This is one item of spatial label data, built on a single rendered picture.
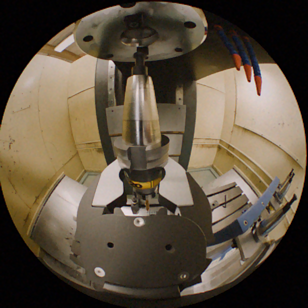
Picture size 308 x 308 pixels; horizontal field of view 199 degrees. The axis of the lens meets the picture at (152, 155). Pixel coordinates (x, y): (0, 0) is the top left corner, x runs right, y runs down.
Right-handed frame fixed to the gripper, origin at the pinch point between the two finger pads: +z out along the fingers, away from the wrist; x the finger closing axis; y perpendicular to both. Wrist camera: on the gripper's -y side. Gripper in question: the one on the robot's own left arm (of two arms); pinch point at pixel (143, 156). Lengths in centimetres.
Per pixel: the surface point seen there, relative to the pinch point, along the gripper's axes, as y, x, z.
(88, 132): 11, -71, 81
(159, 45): -16.6, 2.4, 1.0
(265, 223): 6.6, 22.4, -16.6
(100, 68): -42, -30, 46
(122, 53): -16.6, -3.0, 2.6
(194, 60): -28.6, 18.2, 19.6
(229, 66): -28.7, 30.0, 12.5
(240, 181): 48, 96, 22
